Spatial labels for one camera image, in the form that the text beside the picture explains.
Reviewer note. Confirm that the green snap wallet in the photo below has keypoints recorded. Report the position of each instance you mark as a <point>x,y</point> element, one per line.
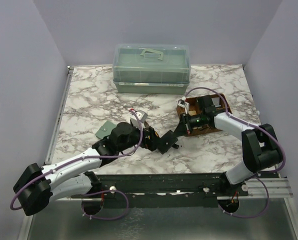
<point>105,130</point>

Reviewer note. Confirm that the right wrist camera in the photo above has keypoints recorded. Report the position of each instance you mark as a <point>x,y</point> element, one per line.
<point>182,103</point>

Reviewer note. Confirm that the brown wicker tray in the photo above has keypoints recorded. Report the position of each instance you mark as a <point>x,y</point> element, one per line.
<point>203,105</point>

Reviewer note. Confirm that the green plastic storage box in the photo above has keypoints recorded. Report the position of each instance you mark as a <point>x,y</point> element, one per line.
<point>151,68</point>

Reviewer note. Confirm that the black mounting rail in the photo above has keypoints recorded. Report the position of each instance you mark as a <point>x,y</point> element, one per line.
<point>159,190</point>

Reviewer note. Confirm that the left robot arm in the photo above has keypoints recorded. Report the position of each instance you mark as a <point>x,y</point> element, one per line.
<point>39,185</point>

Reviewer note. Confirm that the yellow black pliers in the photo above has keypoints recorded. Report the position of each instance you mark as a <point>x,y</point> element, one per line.
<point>150,132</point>

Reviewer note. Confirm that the silver card in tray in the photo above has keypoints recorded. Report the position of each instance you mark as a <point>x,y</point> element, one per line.
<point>216,102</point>

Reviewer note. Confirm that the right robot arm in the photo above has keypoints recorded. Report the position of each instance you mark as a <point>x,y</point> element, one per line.
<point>260,149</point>

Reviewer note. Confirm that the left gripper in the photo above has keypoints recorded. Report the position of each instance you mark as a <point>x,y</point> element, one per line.
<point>150,144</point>

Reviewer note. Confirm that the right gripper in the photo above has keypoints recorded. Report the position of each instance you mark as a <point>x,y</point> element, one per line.
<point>181,129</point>

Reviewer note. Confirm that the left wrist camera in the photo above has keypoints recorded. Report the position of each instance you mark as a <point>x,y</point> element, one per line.
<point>138,115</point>

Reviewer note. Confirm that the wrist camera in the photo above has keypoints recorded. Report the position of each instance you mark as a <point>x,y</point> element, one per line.
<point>182,103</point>
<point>138,115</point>

